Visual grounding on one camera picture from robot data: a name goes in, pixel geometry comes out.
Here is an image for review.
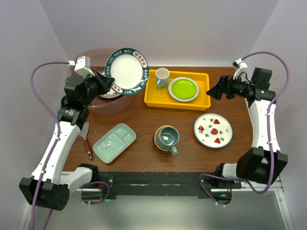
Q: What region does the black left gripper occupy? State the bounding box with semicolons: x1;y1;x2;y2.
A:
81;69;114;106

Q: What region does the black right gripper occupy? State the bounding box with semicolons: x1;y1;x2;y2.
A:
206;73;253;100

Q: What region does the blue floral pattern plate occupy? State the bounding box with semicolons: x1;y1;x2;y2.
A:
98;71;123;99

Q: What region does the teal rim lettered plate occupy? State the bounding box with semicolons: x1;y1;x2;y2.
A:
105;47;149;96

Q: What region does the strawberry pattern white plate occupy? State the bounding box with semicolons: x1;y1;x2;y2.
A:
193;113;233;149

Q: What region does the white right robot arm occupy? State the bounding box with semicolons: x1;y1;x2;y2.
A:
207;68;288;188

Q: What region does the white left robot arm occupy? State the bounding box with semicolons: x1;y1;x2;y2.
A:
19;71;114;211

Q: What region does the transparent pink plastic bin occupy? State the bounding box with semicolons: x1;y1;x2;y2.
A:
75;48;134;117

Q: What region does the lime green small plate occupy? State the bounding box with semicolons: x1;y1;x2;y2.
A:
171;79;197;99

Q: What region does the white scalloped plate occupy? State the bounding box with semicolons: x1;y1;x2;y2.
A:
168;77;199;102

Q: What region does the yellow plastic tray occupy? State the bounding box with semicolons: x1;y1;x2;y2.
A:
144;70;211;111

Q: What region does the light blue ceramic mug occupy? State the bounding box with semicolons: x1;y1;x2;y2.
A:
155;68;170;88

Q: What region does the mint green divided dish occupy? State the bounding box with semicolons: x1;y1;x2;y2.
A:
93;123;136;164

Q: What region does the teal glazed mug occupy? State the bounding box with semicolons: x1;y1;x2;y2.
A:
155;125;180;156

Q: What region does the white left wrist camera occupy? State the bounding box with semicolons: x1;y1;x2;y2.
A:
74;56;94;78

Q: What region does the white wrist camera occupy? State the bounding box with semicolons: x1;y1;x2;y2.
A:
74;56;94;78
232;58;248;80

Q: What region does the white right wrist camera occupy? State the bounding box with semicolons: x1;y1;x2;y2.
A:
232;58;248;80

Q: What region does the wooden handled metal scraper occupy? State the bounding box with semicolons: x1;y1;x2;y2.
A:
79;122;94;160

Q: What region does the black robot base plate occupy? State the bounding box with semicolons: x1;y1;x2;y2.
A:
71;171;242;206

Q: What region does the aluminium frame rail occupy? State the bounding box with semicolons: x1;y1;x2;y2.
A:
237;174;285;192

